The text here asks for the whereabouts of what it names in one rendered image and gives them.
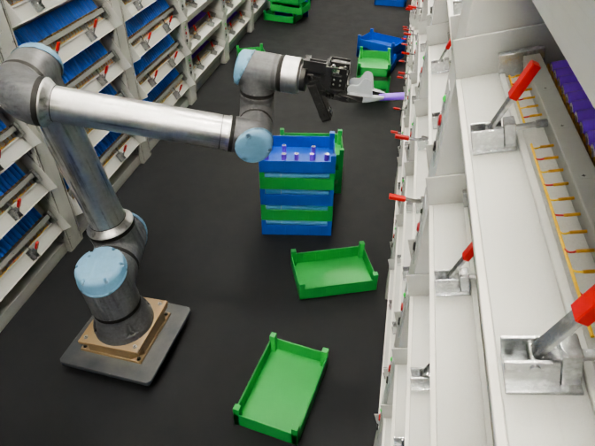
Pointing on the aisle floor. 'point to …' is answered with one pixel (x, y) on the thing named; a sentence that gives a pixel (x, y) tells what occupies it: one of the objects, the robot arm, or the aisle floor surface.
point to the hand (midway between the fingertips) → (378, 97)
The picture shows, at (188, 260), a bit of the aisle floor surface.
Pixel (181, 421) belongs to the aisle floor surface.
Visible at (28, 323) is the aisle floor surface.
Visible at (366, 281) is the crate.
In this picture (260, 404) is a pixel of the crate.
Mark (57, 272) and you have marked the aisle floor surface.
